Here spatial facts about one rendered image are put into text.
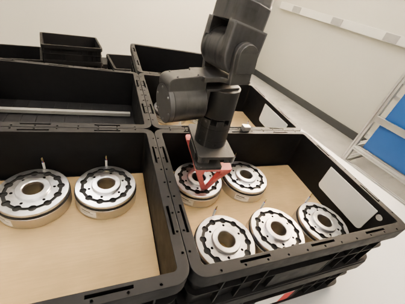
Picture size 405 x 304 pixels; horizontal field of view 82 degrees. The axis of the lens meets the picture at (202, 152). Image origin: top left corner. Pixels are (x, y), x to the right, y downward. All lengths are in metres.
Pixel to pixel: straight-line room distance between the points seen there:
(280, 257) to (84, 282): 0.27
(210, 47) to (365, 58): 3.17
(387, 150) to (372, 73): 1.25
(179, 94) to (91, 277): 0.28
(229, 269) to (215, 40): 0.29
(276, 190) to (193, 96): 0.35
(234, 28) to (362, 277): 0.65
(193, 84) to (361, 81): 3.19
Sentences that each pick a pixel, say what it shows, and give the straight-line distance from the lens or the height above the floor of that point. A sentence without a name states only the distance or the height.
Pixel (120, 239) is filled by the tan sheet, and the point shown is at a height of 0.83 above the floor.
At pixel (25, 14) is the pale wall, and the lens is 3.35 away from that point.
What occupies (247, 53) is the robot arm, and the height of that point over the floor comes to 1.13.
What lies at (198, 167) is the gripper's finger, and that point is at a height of 0.94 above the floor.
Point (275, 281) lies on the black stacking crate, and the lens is 0.44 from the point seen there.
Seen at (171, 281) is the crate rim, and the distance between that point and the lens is 0.28.
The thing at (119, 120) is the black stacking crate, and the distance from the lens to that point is 0.69.
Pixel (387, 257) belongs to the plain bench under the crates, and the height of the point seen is 0.70.
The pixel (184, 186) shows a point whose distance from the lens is 0.46.
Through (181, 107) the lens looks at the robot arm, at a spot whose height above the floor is 1.05.
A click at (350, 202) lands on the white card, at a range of 0.58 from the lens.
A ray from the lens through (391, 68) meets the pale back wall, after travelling 3.34.
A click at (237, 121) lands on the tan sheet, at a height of 0.83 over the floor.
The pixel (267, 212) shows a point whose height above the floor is 0.86.
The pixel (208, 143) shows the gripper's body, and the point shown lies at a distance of 0.40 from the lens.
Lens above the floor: 1.19
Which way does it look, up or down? 36 degrees down
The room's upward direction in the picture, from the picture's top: 16 degrees clockwise
